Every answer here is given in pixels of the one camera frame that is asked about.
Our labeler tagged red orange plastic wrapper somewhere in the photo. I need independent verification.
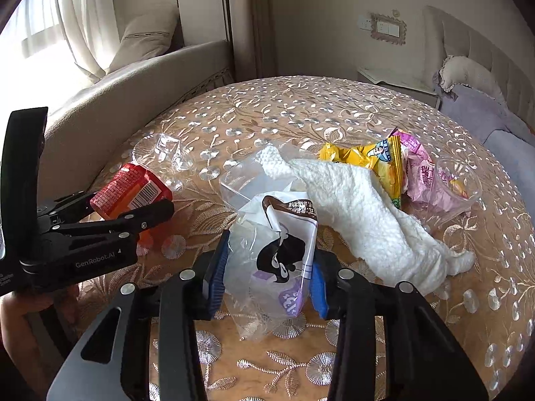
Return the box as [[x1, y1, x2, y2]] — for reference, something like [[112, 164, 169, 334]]
[[90, 163, 174, 256]]

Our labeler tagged white paper towel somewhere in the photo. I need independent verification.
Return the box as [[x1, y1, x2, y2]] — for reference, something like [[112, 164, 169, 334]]
[[254, 145, 477, 297]]

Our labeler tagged clear printed plastic bag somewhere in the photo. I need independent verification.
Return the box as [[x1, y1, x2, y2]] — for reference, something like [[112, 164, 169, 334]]
[[224, 191, 318, 341]]

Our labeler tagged pink snack wrapper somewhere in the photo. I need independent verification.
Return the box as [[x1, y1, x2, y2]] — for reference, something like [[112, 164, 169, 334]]
[[393, 129, 469, 213]]

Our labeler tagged clear plastic cup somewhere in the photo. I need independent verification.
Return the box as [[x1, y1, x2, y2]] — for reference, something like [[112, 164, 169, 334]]
[[407, 157, 483, 232]]

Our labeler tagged yellow snack bag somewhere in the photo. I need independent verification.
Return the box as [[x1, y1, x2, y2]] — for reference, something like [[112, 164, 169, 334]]
[[318, 136, 404, 208]]

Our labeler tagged clear plastic container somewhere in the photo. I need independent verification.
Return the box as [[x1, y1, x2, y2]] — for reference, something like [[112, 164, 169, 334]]
[[219, 142, 317, 211]]

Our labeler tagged left hand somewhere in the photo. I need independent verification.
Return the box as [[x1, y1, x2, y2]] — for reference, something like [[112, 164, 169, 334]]
[[1, 291, 55, 398]]

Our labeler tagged beige window seat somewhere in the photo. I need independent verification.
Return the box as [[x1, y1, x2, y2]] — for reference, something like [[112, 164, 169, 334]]
[[37, 41, 233, 202]]

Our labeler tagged embroidered round tablecloth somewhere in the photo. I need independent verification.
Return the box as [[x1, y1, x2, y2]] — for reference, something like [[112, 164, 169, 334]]
[[77, 74, 535, 401]]

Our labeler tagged beige cushion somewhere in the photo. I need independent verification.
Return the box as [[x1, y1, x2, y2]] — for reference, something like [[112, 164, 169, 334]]
[[108, 6, 179, 74]]

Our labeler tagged white sheer curtain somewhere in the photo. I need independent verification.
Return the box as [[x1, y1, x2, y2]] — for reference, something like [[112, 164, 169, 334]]
[[55, 0, 120, 83]]

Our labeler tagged lavender bed blanket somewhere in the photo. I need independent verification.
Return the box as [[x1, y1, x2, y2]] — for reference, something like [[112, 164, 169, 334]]
[[433, 73, 534, 215]]

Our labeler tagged white nightstand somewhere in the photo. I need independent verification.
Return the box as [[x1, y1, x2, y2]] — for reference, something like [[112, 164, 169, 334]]
[[357, 67, 441, 110]]

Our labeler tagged white bed pillow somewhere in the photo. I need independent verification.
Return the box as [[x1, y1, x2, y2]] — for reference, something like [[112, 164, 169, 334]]
[[438, 55, 505, 105]]

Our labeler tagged beige tufted headboard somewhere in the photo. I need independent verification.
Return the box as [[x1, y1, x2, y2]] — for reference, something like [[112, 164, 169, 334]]
[[423, 5, 534, 126]]

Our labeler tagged framed wall switch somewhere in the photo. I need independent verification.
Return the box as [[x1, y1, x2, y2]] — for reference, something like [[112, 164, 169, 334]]
[[370, 13, 407, 46]]

